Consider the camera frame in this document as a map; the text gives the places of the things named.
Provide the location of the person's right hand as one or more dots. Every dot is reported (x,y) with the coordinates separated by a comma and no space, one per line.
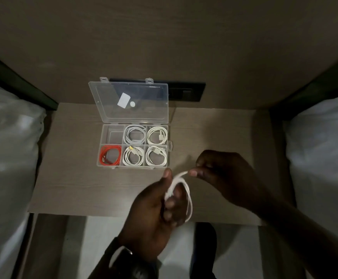
(229,180)

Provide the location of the person's left hand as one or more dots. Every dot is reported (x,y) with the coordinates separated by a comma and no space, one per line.
(145,220)

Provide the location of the person's right thumb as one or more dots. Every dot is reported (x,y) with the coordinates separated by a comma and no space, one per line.
(199,171)

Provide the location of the person's left thumb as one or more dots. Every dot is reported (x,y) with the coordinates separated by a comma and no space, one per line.
(166,180)

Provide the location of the person's left forearm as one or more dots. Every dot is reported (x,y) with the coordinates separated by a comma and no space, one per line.
(119,262)

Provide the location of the person's right forearm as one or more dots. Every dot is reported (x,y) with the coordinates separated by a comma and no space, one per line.
(308,241)

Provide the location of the clear plastic organizer box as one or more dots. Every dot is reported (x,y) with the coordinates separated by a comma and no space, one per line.
(134,124)

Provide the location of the black wristwatch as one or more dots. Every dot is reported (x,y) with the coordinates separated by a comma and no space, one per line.
(128,258)

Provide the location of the white bed pillow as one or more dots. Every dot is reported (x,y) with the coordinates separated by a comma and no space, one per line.
(7,171)
(322,159)

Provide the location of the black wall socket panel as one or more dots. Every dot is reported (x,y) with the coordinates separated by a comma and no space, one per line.
(186,91)

